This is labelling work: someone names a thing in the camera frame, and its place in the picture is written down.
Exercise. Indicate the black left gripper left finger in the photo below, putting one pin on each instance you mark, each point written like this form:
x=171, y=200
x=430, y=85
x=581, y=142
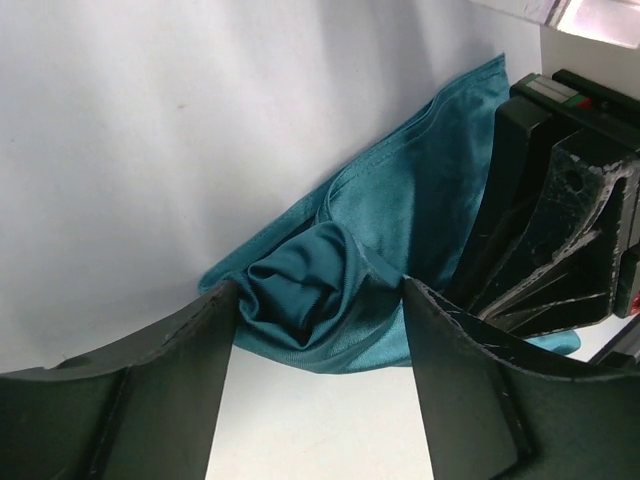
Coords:
x=143, y=407

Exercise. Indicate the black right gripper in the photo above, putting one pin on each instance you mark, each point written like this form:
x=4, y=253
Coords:
x=577, y=261

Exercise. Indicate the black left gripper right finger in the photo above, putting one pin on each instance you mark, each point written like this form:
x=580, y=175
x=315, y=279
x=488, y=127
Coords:
x=495, y=406

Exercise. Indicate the teal satin napkin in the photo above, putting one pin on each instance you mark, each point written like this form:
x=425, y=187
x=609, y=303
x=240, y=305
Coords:
x=320, y=288

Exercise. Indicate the right aluminium corner post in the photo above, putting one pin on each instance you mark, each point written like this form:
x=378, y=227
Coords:
x=614, y=22

